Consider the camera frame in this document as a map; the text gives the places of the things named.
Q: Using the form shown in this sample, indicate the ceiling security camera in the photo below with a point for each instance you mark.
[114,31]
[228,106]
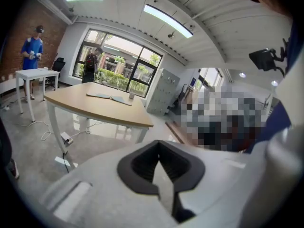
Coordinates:
[171,35]
[192,27]

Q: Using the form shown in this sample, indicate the round ceiling downlight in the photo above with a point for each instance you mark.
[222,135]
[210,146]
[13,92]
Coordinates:
[242,74]
[274,82]

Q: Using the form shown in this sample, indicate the person's blue white shirt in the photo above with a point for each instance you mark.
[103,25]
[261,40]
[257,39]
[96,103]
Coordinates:
[280,117]

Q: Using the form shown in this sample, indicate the small white table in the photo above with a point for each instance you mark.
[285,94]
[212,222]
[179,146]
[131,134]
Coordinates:
[35,73]

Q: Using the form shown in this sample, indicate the grey metal locker cabinet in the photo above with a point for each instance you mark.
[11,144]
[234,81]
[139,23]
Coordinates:
[162,91]

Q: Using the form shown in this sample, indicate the large black-framed window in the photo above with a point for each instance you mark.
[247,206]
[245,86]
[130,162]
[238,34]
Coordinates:
[123,63]

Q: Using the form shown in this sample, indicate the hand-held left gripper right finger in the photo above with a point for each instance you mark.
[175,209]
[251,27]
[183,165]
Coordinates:
[193,172]

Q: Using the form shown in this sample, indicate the wooden table with white legs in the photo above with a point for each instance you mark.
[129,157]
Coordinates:
[95,108]

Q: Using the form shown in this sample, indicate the black office chair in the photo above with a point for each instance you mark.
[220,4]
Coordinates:
[57,68]

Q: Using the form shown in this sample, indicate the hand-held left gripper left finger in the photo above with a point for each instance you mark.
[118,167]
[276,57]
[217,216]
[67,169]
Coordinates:
[124,172]

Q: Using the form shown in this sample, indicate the black monitor on arm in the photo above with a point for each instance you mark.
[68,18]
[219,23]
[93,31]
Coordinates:
[262,59]

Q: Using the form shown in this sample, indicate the small white cup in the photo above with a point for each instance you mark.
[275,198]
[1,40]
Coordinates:
[131,95]

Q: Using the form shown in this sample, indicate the blue wall poster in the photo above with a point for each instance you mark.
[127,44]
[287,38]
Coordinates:
[192,82]

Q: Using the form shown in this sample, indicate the white power strip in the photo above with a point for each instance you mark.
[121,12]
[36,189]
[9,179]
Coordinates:
[67,138]

